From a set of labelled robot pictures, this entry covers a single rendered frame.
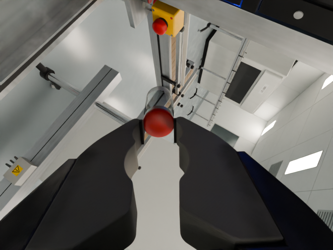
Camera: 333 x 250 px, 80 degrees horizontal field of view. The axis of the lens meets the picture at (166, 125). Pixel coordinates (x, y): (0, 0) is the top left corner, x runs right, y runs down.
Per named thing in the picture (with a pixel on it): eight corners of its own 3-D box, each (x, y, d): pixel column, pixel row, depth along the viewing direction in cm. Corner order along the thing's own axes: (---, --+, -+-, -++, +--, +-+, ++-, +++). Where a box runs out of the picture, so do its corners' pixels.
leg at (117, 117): (44, 62, 133) (137, 118, 116) (51, 70, 142) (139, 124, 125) (34, 72, 131) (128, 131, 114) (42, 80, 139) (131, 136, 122)
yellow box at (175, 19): (165, -11, 54) (189, -1, 52) (166, 13, 60) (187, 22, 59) (149, 7, 51) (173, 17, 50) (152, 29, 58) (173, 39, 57)
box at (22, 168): (20, 156, 106) (31, 164, 104) (26, 157, 111) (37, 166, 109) (2, 175, 102) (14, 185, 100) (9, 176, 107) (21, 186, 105)
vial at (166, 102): (172, 85, 16) (175, 106, 13) (172, 109, 17) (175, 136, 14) (145, 86, 16) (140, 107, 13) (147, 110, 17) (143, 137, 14)
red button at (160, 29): (157, 12, 53) (170, 17, 52) (158, 24, 57) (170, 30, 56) (149, 21, 52) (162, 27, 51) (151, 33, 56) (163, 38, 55)
